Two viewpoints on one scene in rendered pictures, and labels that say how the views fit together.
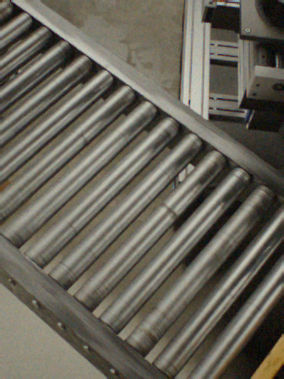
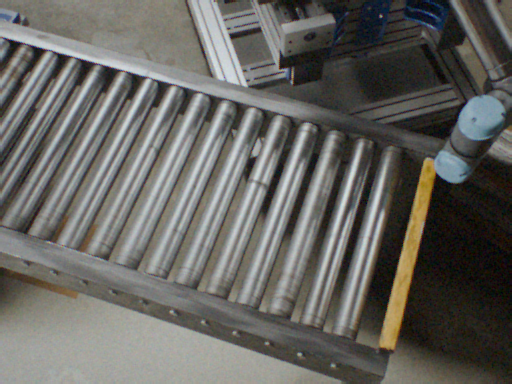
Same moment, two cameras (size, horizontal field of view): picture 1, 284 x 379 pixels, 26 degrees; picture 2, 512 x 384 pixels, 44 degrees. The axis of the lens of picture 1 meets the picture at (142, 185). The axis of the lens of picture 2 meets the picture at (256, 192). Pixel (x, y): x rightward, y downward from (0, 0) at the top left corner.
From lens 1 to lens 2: 0.13 m
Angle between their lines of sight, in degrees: 6
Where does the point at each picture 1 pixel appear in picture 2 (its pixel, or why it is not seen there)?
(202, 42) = (215, 21)
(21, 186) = (115, 213)
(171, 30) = (178, 19)
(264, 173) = (328, 119)
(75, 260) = (194, 260)
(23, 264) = (147, 282)
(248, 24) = not seen: outside the picture
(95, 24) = (104, 39)
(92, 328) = (234, 313)
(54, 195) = (149, 210)
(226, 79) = (251, 48)
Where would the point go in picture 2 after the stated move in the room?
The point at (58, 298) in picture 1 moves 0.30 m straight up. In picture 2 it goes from (192, 299) to (175, 233)
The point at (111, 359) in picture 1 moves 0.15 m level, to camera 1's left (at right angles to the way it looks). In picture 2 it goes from (262, 333) to (183, 350)
